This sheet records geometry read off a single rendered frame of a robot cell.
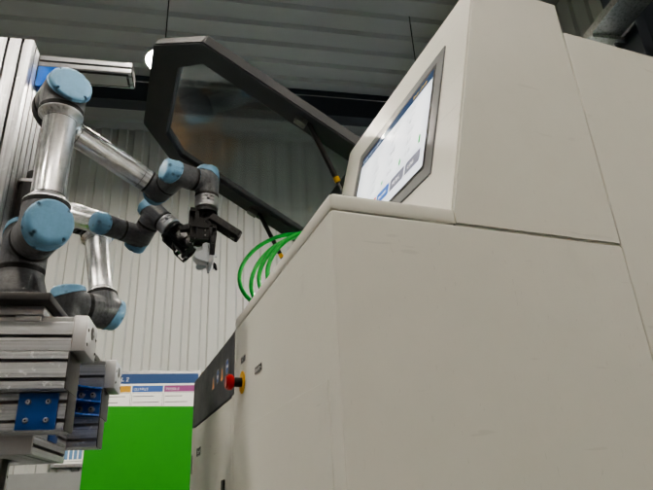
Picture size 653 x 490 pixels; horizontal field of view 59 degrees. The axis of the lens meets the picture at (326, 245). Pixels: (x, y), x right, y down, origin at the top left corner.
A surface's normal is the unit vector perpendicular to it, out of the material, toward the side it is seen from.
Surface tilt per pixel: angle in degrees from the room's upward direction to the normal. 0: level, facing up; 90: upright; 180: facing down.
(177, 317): 90
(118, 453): 90
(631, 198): 90
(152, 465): 90
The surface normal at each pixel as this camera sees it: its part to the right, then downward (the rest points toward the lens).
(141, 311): 0.18, -0.40
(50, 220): 0.67, -0.21
